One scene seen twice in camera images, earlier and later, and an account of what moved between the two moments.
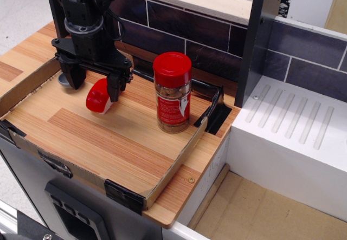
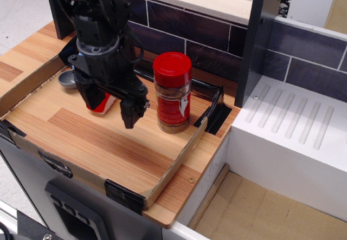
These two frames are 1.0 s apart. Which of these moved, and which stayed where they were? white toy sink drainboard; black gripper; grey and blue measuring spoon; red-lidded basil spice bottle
Moved: black gripper
Stayed: red-lidded basil spice bottle; grey and blue measuring spoon; white toy sink drainboard
